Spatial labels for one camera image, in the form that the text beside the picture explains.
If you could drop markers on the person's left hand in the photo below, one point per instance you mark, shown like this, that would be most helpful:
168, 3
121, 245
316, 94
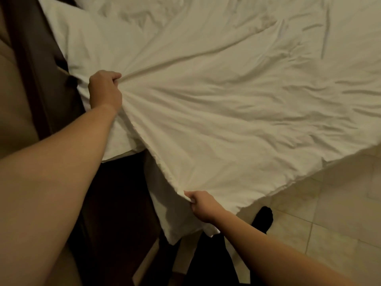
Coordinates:
102, 92

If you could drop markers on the person's right hand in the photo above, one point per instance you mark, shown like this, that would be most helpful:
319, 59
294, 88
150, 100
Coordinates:
207, 207

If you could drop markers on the person's left fingers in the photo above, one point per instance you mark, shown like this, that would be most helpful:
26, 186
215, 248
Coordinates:
113, 76

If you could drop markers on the person's right fingers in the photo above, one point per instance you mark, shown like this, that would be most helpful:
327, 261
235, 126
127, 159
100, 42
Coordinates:
192, 195

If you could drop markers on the white bed sheet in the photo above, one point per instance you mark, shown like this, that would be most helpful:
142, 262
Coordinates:
232, 95

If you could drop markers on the person's right forearm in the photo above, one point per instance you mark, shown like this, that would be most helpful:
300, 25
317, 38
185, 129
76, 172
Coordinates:
268, 256

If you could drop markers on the person's left forearm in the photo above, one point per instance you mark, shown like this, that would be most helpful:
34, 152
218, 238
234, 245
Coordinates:
50, 187

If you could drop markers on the white covered mattress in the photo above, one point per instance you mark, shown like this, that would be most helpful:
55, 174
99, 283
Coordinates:
123, 144

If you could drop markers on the person's black trousers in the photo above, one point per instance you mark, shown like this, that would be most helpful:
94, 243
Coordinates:
214, 262

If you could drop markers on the dark brown headboard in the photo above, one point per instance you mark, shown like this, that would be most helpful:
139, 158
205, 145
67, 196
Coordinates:
44, 62

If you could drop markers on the dark brown bed base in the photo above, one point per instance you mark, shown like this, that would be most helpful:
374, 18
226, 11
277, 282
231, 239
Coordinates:
119, 211

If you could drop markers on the person's black sock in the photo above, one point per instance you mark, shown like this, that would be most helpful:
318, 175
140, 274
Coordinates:
263, 218

